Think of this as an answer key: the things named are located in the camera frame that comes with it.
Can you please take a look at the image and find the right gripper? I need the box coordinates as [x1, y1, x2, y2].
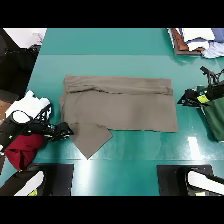
[176, 87, 212, 109]

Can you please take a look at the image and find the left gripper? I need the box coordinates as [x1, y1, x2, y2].
[44, 121, 75, 143]

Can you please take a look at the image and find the grey-brown T-shirt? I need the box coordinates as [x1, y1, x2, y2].
[59, 74, 180, 161]

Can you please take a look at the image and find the dark green garment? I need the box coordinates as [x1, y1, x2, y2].
[196, 85, 224, 143]

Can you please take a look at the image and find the red garment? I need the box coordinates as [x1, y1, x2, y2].
[4, 133, 47, 171]

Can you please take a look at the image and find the white garment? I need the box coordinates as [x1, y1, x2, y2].
[5, 89, 52, 118]
[180, 28, 217, 52]

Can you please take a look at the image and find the light blue garment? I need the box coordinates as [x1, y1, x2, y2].
[199, 40, 224, 60]

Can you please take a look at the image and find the brown garment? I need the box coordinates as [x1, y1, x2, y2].
[169, 28, 206, 56]

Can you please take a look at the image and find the black garment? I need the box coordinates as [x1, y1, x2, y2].
[0, 29, 42, 103]

